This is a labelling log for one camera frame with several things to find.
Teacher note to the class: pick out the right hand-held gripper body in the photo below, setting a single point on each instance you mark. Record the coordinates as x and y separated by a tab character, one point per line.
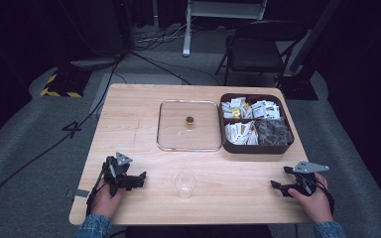
306	180

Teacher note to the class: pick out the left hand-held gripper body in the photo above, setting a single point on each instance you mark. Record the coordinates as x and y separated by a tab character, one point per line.
116	172

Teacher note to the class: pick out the person's right hand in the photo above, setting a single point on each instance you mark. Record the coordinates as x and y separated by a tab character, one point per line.
314	203

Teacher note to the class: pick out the person's left hand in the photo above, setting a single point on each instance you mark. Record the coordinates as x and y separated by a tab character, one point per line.
107	201

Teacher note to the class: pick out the brown divided storage box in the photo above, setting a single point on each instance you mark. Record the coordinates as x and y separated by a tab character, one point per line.
256	149

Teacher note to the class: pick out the grey tape strip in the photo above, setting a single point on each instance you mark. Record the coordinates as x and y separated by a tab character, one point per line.
81	193

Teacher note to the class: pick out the pile of dark tea bags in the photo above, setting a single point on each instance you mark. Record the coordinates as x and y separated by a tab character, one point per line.
274	131

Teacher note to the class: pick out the clear plastic cup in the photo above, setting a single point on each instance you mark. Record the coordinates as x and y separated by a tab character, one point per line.
185	185

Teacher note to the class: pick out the pile of white slim sachets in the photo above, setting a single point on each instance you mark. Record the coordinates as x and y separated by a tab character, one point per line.
241	133

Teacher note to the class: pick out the pile of white brown-print packets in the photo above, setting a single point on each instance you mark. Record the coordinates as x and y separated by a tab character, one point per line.
266	109

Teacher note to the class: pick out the clear square lid gold knob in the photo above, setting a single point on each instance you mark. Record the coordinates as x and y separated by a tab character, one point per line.
189	127

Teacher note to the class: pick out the pile of white yellow packets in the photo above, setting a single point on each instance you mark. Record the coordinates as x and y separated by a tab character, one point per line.
235	107

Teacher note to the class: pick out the black slanted stand with base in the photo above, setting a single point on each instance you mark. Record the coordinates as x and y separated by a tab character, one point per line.
299	84

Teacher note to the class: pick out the black yellow striped stand base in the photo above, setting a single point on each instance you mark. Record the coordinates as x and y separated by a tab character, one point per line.
65	84

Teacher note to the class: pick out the black folding chair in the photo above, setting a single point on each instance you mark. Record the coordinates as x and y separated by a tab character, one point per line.
254	54

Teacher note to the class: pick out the dark upright stand column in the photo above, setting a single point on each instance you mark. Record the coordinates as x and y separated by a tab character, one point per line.
96	29

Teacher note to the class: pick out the white metal stand frame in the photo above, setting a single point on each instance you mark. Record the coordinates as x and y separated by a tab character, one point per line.
188	33

